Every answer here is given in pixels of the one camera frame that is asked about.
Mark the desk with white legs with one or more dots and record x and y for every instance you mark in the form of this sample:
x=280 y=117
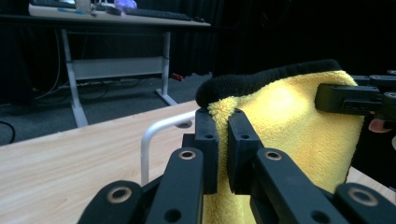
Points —
x=115 y=67

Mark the dark round table grommet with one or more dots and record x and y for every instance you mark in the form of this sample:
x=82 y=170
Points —
x=184 y=125

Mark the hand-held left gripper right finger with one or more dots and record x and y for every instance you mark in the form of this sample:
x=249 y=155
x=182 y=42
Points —
x=241 y=146

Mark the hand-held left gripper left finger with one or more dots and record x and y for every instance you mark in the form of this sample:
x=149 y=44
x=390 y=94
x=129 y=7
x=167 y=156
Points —
x=205 y=146

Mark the yellow cloth with black edge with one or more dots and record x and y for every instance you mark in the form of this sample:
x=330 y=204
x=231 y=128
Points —
x=295 y=133

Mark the small red object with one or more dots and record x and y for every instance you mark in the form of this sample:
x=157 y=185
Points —
x=176 y=76

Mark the purple object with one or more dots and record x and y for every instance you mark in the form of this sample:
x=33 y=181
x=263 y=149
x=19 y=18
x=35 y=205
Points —
x=125 y=4

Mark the black keyboard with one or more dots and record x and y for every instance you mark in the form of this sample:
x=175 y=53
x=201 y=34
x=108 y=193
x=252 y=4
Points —
x=157 y=14

